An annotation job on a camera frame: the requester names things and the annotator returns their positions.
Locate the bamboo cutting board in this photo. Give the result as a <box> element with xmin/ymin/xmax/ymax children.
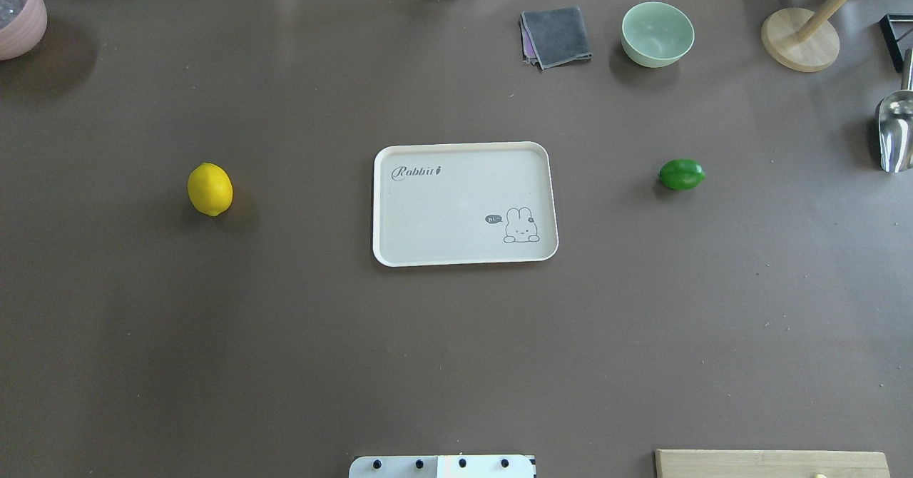
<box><xmin>655</xmin><ymin>449</ymin><xmax>890</xmax><ymax>477</ymax></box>

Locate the beige rabbit tray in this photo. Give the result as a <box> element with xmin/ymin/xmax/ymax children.
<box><xmin>372</xmin><ymin>142</ymin><xmax>560</xmax><ymax>268</ymax></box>

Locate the light green bowl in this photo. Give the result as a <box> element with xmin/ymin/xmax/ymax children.
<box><xmin>621</xmin><ymin>2</ymin><xmax>695</xmax><ymax>68</ymax></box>

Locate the steel scoop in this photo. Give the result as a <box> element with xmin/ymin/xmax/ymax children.
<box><xmin>877</xmin><ymin>49</ymin><xmax>912</xmax><ymax>173</ymax></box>

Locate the yellow lemon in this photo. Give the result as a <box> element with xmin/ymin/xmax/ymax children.
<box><xmin>187</xmin><ymin>162</ymin><xmax>233</xmax><ymax>217</ymax></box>

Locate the grey folded cloth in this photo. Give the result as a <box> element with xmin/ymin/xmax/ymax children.
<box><xmin>519</xmin><ymin>6</ymin><xmax>593</xmax><ymax>71</ymax></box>

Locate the wooden mug stand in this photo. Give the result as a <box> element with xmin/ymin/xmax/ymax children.
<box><xmin>762</xmin><ymin>0</ymin><xmax>848</xmax><ymax>73</ymax></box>

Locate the green lime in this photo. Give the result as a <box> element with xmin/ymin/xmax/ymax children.
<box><xmin>658</xmin><ymin>158</ymin><xmax>705</xmax><ymax>190</ymax></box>

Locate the purple cloth under grey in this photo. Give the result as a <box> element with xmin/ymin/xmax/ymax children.
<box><xmin>519</xmin><ymin>19</ymin><xmax>539</xmax><ymax>66</ymax></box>

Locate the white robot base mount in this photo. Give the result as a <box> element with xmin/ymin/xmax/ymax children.
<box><xmin>348</xmin><ymin>453</ymin><xmax>537</xmax><ymax>477</ymax></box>

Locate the pink ribbed cup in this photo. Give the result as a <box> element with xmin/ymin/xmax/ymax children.
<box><xmin>1</xmin><ymin>0</ymin><xmax>48</xmax><ymax>61</ymax></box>

